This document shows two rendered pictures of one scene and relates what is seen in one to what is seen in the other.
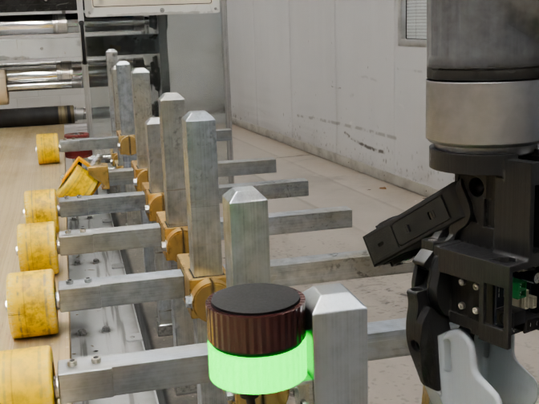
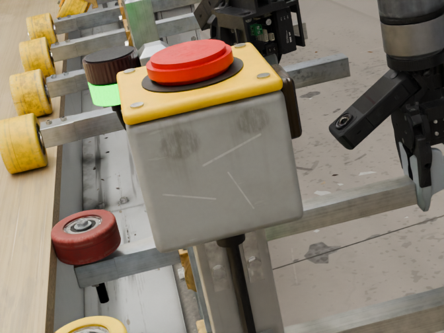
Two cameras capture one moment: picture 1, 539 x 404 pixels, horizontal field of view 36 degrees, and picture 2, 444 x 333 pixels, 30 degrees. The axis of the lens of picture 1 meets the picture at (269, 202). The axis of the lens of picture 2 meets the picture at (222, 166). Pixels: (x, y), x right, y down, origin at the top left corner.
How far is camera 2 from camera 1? 0.44 m
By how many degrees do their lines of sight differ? 13
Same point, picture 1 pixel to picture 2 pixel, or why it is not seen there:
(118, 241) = (94, 45)
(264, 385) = (117, 100)
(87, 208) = (75, 24)
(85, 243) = (70, 50)
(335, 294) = (152, 46)
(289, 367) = not seen: hidden behind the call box
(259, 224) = (147, 14)
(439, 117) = not seen: outside the picture
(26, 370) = (18, 128)
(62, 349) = not seen: hidden behind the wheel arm
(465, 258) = (226, 16)
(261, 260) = (153, 38)
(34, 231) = (32, 45)
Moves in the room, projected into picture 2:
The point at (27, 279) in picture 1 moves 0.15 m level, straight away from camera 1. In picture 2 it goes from (23, 77) to (22, 57)
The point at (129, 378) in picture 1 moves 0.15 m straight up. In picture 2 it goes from (86, 127) to (59, 28)
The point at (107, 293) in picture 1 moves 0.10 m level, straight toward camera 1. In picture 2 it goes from (80, 81) to (78, 98)
